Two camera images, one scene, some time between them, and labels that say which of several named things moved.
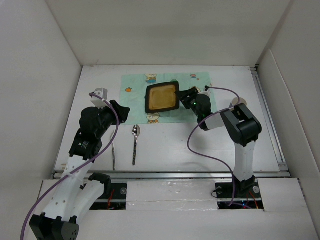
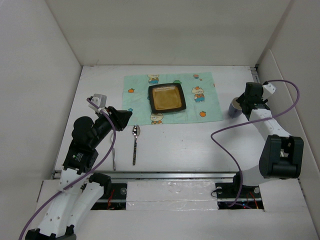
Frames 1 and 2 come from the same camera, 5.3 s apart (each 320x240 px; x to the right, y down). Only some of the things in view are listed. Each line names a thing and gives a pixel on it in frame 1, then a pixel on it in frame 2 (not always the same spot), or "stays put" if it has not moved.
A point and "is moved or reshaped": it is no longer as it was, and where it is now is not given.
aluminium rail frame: (282, 173) stays put
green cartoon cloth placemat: (133, 96) stays put
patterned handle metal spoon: (136, 132) stays put
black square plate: (161, 97) is moved or reshaped
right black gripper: (184, 95) -> (241, 99)
